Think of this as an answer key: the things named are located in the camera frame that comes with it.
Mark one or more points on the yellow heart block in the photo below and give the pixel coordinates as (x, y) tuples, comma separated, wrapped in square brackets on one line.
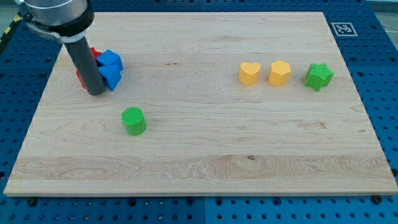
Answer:
[(249, 73)]

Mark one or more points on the red block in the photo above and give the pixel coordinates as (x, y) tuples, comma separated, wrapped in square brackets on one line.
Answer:
[(80, 79), (95, 53)]

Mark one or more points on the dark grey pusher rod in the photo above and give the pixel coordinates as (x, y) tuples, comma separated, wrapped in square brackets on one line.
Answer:
[(86, 65)]

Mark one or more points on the lower red block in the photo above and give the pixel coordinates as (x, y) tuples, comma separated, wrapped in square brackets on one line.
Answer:
[(80, 79)]

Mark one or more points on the left black board screw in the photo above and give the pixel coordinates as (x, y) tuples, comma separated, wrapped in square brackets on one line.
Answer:
[(31, 202)]

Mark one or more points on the white fiducial marker tag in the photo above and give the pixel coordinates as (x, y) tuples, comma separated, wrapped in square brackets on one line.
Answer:
[(344, 29)]

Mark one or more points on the green cylinder block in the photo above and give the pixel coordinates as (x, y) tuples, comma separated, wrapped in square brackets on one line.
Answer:
[(133, 121)]

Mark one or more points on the green star block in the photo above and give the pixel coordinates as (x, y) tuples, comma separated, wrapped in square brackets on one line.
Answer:
[(318, 76)]

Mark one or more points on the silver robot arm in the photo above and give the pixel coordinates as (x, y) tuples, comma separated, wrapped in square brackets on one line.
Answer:
[(66, 22)]

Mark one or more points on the lower blue block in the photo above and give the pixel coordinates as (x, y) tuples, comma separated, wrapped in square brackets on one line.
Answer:
[(111, 75)]

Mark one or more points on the yellow hexagon block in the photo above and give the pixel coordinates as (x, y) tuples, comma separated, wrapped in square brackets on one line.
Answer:
[(279, 73)]

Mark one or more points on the right black board screw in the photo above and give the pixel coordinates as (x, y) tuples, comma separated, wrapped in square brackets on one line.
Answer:
[(377, 199)]

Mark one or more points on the wooden board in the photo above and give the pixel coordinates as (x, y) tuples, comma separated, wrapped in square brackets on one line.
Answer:
[(206, 133)]

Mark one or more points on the upper blue block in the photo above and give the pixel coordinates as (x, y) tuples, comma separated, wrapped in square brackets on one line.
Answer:
[(108, 57)]

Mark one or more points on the upper red block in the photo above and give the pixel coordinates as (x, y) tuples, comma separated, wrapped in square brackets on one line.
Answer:
[(95, 53)]

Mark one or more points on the blue block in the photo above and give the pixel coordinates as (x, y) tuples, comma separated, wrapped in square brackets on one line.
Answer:
[(108, 57), (111, 75)]

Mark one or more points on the black board screw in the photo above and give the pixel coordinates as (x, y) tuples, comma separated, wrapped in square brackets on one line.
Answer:
[(31, 202), (377, 199)]

